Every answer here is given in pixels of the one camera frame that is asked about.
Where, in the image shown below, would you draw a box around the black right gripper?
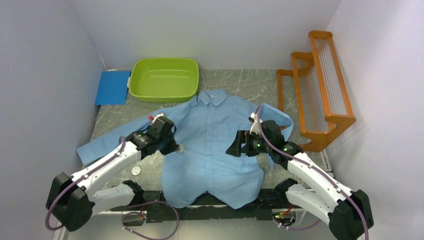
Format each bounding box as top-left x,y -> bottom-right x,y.
225,130 -> 272,157

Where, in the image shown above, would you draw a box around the light blue button shirt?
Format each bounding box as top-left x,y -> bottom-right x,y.
76,88 -> 294,210

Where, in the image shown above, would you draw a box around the green plastic basin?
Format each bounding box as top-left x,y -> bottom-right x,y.
127,57 -> 199,103

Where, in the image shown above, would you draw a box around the silver round brooch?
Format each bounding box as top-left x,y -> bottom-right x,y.
131,166 -> 142,176
175,144 -> 184,154

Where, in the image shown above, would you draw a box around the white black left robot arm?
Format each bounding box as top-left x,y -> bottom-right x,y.
44,114 -> 178,232

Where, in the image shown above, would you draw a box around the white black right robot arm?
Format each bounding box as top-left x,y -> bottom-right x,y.
226,120 -> 374,240

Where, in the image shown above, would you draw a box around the blue flat board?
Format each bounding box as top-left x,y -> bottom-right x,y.
94,70 -> 131,106

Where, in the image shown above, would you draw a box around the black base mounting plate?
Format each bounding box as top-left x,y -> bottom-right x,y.
110,188 -> 299,223

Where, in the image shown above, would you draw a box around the orange wooden rack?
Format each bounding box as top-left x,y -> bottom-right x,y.
276,30 -> 356,152

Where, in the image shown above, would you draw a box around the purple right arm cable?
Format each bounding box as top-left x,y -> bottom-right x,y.
254,103 -> 370,240

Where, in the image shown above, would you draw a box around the aluminium frame rails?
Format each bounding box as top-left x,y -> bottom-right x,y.
52,149 -> 364,240

